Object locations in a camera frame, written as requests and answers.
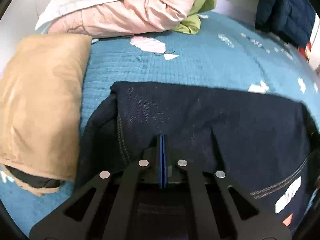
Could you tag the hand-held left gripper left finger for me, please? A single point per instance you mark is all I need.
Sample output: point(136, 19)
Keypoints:
point(130, 192)

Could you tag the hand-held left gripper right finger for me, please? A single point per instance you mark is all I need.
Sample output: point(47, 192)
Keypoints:
point(197, 192)

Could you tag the dark denim garment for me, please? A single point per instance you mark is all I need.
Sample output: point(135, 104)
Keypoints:
point(200, 120)

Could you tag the black cloth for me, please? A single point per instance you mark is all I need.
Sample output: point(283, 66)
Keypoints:
point(30, 178)

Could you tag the folded tan pants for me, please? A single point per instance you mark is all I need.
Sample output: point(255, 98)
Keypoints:
point(42, 100)

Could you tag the teal patterned bed blanket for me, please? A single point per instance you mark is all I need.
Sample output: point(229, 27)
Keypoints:
point(200, 60)

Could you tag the pink quilt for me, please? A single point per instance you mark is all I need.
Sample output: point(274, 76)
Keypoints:
point(130, 15)

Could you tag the red bag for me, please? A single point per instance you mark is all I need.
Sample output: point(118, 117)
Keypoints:
point(305, 51)

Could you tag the green quilt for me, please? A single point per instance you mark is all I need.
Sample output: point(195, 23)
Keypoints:
point(202, 7)

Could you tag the navy and yellow puffer jacket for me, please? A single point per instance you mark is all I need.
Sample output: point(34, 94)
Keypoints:
point(285, 7)

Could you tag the white wardrobe with butterfly print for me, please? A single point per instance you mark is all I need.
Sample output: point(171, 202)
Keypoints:
point(30, 0)

